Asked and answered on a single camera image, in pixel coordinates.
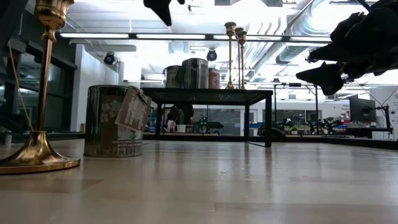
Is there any black metal rack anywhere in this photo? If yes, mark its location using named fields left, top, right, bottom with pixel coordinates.
left=270, top=81, right=321, bottom=128

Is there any printed metal tin candle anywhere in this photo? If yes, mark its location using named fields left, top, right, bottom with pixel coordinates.
left=181, top=57, right=210, bottom=90
left=162, top=65, right=184, bottom=89
left=207, top=67, right=221, bottom=90
left=83, top=84, right=152, bottom=158

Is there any long ceiling light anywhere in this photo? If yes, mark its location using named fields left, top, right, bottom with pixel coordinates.
left=136, top=33, right=207, bottom=40
left=213, top=34, right=332, bottom=43
left=58, top=32, right=130, bottom=40

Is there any yellow hanging cable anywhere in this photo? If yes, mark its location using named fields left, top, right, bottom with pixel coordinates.
left=8, top=46, right=34, bottom=132

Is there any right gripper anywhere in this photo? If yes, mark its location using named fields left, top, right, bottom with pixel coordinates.
left=295, top=0, right=398, bottom=96

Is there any black perforated metal shelf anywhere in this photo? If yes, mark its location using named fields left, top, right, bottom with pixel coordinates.
left=141, top=87, right=274, bottom=148

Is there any black computer monitor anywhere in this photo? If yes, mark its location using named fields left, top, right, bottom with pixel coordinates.
left=348, top=94, right=377, bottom=124

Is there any dark office desk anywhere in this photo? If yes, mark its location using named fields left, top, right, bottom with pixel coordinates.
left=344, top=126, right=394, bottom=139

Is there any black aluminium table frame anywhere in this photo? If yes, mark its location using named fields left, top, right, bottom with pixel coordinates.
left=0, top=132, right=398, bottom=151

